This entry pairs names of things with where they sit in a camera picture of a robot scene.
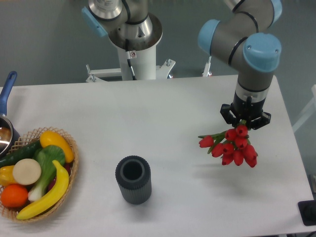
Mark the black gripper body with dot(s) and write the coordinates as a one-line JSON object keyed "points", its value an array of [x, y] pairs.
{"points": [[247, 109]]}

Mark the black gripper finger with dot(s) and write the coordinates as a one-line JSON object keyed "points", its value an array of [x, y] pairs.
{"points": [[227, 113], [263, 120]]}

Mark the red tulip bouquet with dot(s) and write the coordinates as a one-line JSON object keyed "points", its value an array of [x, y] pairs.
{"points": [[231, 146]]}

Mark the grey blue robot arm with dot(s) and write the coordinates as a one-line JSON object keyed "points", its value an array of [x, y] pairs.
{"points": [[241, 43]]}

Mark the black device at edge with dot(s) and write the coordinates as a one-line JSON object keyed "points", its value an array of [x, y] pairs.
{"points": [[307, 211]]}

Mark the dark grey ribbed vase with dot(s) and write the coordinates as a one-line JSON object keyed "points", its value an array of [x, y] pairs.
{"points": [[133, 175]]}

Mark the red fruit in basket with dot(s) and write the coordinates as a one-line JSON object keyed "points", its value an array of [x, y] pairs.
{"points": [[68, 167]]}

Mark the yellow banana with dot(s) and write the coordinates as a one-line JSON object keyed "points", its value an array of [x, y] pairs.
{"points": [[50, 198]]}

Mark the green bok choy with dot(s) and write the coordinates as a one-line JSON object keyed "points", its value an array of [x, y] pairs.
{"points": [[45, 157]]}

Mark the woven wicker basket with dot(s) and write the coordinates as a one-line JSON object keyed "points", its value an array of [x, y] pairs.
{"points": [[30, 137]]}

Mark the green cucumber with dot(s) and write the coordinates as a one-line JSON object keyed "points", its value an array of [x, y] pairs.
{"points": [[24, 152]]}

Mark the beige round disc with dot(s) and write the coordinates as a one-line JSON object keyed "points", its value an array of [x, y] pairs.
{"points": [[26, 171]]}

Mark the orange fruit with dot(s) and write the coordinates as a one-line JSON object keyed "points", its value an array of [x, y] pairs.
{"points": [[14, 196]]}

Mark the yellow bell pepper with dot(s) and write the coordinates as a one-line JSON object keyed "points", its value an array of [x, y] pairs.
{"points": [[6, 176]]}

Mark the white frame at right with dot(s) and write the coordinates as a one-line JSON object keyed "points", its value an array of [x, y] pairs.
{"points": [[306, 112]]}

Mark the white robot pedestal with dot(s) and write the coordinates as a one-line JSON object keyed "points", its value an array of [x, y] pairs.
{"points": [[136, 47]]}

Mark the blue handled saucepan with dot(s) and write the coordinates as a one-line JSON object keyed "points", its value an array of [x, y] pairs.
{"points": [[8, 134]]}

